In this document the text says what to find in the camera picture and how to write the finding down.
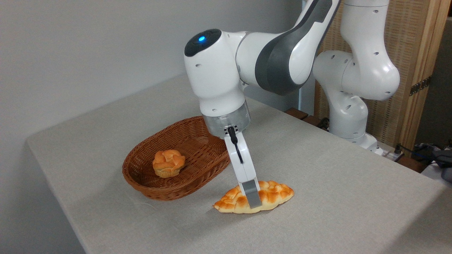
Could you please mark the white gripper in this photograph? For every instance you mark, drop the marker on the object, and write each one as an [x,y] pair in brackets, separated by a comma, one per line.
[243,165]

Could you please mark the long braided bread loaf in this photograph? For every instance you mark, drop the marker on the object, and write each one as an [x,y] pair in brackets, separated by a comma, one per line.
[275,195]

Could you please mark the wooden folding screen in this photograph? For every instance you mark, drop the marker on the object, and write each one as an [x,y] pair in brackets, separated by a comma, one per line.
[409,35]

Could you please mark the dark grey bag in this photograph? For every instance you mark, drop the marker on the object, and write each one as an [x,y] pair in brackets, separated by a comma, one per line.
[443,162]

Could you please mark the round orange bread roll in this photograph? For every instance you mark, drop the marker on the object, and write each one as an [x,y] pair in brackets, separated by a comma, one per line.
[168,163]

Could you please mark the brown wooden base board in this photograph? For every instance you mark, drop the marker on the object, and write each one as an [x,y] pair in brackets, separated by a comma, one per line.
[303,115]

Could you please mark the grey tablecloth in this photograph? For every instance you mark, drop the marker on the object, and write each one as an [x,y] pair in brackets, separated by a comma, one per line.
[317,225]

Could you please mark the dark metal screen hinge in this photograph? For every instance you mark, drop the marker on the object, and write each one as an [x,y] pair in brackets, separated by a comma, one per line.
[420,85]

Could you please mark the brown wicker basket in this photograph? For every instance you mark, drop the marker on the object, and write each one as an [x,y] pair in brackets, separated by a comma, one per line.
[197,162]

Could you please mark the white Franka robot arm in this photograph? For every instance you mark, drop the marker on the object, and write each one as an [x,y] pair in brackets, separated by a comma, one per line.
[226,81]

